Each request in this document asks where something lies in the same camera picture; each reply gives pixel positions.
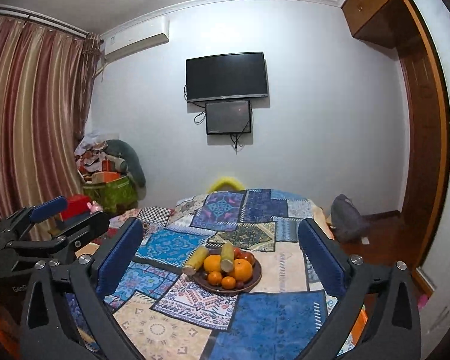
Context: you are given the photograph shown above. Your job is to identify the yellow corn cob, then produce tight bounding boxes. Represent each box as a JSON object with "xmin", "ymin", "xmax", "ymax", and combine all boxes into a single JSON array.
[
  {"xmin": 220, "ymin": 241, "xmax": 235, "ymax": 273},
  {"xmin": 182, "ymin": 245, "xmax": 209, "ymax": 276}
]

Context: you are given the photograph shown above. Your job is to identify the large orange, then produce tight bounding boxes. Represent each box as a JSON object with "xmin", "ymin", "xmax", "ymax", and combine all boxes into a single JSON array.
[
  {"xmin": 203, "ymin": 254, "xmax": 222, "ymax": 273},
  {"xmin": 230, "ymin": 258, "xmax": 254, "ymax": 283}
]

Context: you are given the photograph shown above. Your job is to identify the small mandarin orange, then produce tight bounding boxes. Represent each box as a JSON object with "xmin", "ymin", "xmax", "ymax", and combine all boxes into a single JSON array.
[{"xmin": 207, "ymin": 271, "xmax": 223, "ymax": 286}]

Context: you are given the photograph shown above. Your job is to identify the red tomato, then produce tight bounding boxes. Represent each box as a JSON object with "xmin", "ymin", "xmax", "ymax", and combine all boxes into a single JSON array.
[
  {"xmin": 240, "ymin": 251, "xmax": 255, "ymax": 267},
  {"xmin": 234, "ymin": 247, "xmax": 242, "ymax": 259}
]

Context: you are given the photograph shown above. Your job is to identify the red box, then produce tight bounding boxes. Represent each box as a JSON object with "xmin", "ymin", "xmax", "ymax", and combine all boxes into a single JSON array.
[{"xmin": 60, "ymin": 194, "xmax": 92, "ymax": 221}]

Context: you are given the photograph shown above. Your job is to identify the pink toy figure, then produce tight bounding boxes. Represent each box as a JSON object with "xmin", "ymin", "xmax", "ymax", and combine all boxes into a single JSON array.
[{"xmin": 87, "ymin": 201, "xmax": 103, "ymax": 214}]

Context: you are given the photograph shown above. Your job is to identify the patchwork blue bedspread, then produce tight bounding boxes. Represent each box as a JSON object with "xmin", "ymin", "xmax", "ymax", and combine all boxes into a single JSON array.
[{"xmin": 104, "ymin": 189, "xmax": 337, "ymax": 359}]

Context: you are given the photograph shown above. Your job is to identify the green storage box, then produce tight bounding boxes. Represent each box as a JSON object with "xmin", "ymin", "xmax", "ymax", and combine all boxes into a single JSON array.
[{"xmin": 82, "ymin": 176, "xmax": 138, "ymax": 217}]

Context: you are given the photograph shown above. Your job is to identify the dark green plush pillow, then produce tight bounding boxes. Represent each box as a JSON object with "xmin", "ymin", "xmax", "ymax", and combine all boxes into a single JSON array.
[{"xmin": 105, "ymin": 139, "xmax": 146, "ymax": 189}]

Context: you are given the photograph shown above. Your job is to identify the grey bag on floor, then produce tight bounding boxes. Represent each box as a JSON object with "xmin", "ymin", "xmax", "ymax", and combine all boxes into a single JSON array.
[{"xmin": 331, "ymin": 194, "xmax": 370, "ymax": 243}]

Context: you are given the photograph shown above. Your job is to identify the striped red curtain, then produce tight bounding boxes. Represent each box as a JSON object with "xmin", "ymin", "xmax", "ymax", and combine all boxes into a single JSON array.
[{"xmin": 0, "ymin": 16, "xmax": 101, "ymax": 218}]

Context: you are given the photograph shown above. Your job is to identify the dark purple plate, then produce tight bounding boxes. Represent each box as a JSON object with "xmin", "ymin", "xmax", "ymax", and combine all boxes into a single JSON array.
[{"xmin": 189, "ymin": 246, "xmax": 263, "ymax": 296}]

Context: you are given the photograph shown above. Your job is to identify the yellow plush object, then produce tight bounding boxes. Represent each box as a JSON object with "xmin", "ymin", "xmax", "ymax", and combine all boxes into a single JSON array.
[{"xmin": 208, "ymin": 176, "xmax": 246, "ymax": 194}]

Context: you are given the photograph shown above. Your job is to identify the brown wooden door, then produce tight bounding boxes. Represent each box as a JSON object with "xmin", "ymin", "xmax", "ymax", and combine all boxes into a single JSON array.
[{"xmin": 397, "ymin": 0, "xmax": 450, "ymax": 268}]

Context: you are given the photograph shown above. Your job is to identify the white air conditioner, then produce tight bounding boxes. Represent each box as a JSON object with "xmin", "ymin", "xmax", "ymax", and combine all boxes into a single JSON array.
[{"xmin": 102, "ymin": 16, "xmax": 170, "ymax": 63}]

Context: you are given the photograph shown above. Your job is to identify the wooden overhead cabinet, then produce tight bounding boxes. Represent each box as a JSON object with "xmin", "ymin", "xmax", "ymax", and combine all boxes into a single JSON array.
[{"xmin": 342, "ymin": 0, "xmax": 418, "ymax": 49}]

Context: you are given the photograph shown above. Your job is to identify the small wall monitor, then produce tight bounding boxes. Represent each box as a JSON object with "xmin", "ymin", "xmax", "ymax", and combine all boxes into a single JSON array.
[{"xmin": 205, "ymin": 100, "xmax": 252, "ymax": 135}]

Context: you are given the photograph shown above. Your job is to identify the wall mounted television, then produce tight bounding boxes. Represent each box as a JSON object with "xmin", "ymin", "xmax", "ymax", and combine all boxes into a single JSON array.
[{"xmin": 185, "ymin": 51, "xmax": 269, "ymax": 102}]

